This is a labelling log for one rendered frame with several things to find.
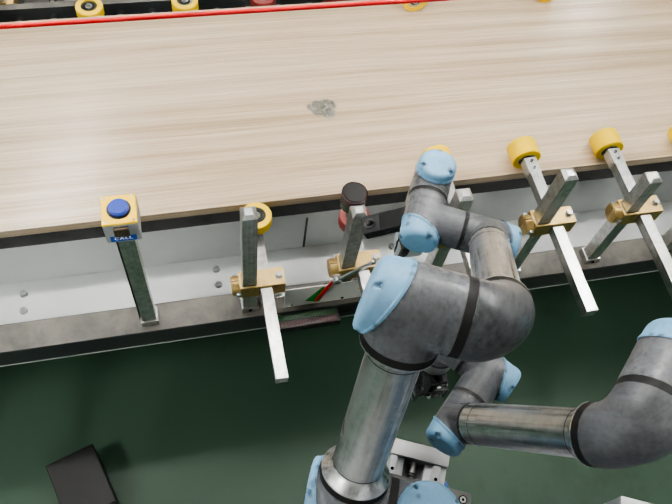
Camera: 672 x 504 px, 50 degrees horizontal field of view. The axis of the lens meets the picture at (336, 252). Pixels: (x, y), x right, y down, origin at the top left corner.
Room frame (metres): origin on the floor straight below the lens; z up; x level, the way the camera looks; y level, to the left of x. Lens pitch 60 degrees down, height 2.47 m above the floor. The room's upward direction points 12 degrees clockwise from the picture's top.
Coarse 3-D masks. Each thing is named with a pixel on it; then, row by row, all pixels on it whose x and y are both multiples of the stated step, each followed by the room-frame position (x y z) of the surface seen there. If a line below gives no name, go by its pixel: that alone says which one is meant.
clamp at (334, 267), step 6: (360, 252) 0.95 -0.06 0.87; (366, 252) 0.95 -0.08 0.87; (372, 252) 0.96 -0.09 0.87; (378, 252) 0.96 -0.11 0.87; (330, 258) 0.92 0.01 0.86; (336, 258) 0.92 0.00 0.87; (360, 258) 0.93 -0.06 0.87; (366, 258) 0.94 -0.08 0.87; (330, 264) 0.90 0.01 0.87; (336, 264) 0.90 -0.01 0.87; (360, 264) 0.91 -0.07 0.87; (330, 270) 0.89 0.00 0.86; (336, 270) 0.89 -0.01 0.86; (342, 270) 0.89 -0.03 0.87; (348, 270) 0.89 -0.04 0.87; (372, 270) 0.92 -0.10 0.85; (330, 276) 0.88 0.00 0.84; (354, 276) 0.90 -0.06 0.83
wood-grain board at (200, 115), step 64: (512, 0) 1.98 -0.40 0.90; (576, 0) 2.05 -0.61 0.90; (640, 0) 2.11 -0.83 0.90; (0, 64) 1.29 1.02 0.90; (64, 64) 1.34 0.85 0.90; (128, 64) 1.39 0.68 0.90; (192, 64) 1.43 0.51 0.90; (256, 64) 1.48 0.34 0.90; (320, 64) 1.53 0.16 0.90; (384, 64) 1.59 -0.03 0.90; (448, 64) 1.64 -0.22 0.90; (512, 64) 1.69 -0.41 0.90; (576, 64) 1.75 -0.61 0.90; (640, 64) 1.81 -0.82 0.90; (0, 128) 1.08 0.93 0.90; (64, 128) 1.12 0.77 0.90; (128, 128) 1.17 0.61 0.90; (192, 128) 1.21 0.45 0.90; (256, 128) 1.25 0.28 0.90; (320, 128) 1.30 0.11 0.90; (384, 128) 1.34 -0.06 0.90; (448, 128) 1.39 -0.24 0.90; (512, 128) 1.44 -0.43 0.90; (576, 128) 1.49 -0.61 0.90; (640, 128) 1.54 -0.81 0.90; (0, 192) 0.89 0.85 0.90; (64, 192) 0.93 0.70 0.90; (128, 192) 0.97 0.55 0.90; (192, 192) 1.01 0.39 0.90; (256, 192) 1.05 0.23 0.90; (320, 192) 1.09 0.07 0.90; (384, 192) 1.14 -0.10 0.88
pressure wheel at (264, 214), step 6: (252, 204) 1.00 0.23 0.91; (258, 204) 1.01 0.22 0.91; (264, 204) 1.01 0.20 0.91; (258, 210) 0.99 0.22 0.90; (264, 210) 0.99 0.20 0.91; (270, 210) 1.00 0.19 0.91; (258, 216) 0.97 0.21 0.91; (264, 216) 0.98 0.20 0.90; (270, 216) 0.98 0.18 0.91; (258, 222) 0.96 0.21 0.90; (264, 222) 0.96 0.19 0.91; (270, 222) 0.97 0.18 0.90; (258, 228) 0.94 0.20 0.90; (264, 228) 0.95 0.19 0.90; (258, 234) 0.94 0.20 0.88
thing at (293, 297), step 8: (296, 288) 0.85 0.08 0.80; (304, 288) 0.85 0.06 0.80; (312, 288) 0.86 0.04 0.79; (320, 288) 0.87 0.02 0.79; (336, 288) 0.88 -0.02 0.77; (344, 288) 0.89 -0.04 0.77; (352, 288) 0.90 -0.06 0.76; (288, 296) 0.84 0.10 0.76; (296, 296) 0.85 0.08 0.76; (304, 296) 0.85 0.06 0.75; (328, 296) 0.88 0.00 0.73; (336, 296) 0.89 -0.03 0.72; (344, 296) 0.89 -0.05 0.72; (352, 296) 0.90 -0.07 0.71; (360, 296) 0.91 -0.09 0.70; (288, 304) 0.84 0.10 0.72; (296, 304) 0.85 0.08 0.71; (304, 304) 0.85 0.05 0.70
